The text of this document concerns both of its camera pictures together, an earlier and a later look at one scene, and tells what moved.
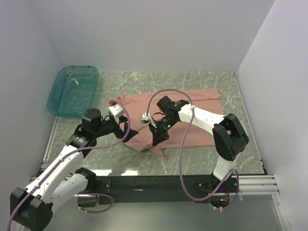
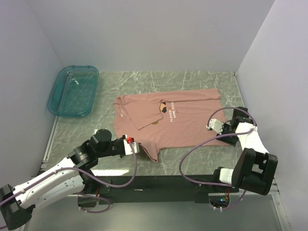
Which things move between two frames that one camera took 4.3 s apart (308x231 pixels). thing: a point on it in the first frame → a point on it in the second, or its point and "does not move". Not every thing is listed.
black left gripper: [119, 133] → [121, 138]
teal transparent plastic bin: [74, 92] does not move
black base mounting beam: [146, 189] does not move
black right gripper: [159, 135] → [232, 142]
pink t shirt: [182, 134] does not move
